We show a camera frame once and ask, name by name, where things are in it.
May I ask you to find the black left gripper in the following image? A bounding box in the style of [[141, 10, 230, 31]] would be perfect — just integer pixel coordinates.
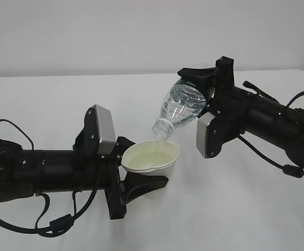
[[72, 128, 170, 220]]

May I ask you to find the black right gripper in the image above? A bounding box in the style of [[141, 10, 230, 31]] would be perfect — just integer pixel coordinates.
[[177, 56, 249, 136]]

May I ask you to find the white paper cup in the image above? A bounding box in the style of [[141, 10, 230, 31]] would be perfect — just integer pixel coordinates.
[[121, 140, 180, 183]]

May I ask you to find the clear green-label water bottle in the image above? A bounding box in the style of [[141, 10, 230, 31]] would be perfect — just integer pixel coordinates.
[[152, 79, 211, 141]]

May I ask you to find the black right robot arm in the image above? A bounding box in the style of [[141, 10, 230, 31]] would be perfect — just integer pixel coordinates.
[[178, 56, 304, 178]]

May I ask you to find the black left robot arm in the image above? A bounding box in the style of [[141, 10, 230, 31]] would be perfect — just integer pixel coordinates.
[[0, 133, 169, 220]]

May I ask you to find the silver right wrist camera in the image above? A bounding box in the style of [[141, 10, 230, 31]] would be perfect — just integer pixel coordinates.
[[195, 111, 244, 159]]

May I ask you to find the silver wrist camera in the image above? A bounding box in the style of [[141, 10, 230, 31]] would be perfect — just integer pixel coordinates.
[[195, 111, 244, 159], [83, 104, 116, 157]]

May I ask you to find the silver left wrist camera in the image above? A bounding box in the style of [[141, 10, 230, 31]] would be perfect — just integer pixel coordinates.
[[83, 104, 116, 157]]

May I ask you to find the black left camera cable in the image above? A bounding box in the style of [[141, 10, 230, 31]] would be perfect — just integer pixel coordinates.
[[0, 119, 100, 231]]

